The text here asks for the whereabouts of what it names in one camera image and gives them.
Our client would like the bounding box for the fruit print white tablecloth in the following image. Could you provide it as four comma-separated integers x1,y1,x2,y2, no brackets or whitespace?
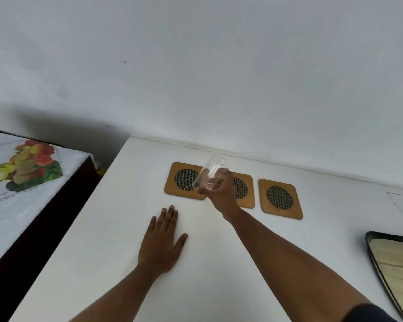
0,131,95,273

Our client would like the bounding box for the person's left hand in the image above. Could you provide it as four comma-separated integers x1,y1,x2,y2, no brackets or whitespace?
137,206,189,275

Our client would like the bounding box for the person's left forearm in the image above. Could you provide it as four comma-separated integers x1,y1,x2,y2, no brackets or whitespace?
69,263,171,322

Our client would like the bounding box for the clear drinking glass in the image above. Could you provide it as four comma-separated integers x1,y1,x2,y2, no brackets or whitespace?
192,154,229,192

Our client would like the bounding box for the black rimmed tray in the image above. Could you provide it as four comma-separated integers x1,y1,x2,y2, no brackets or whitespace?
365,231,403,322

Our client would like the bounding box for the dark wooden side table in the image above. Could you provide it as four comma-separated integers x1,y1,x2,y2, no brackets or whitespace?
0,156,101,322

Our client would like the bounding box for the dark shirt sleeve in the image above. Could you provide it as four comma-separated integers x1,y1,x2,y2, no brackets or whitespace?
342,303,401,322

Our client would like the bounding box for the person's right forearm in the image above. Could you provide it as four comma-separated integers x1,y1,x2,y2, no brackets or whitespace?
221,207,373,322

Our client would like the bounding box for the person's right hand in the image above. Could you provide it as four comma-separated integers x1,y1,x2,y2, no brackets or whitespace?
198,169,242,222

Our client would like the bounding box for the square wooden mesh coaster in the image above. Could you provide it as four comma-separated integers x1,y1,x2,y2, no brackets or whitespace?
231,174,256,209
258,178,304,220
164,161,207,200

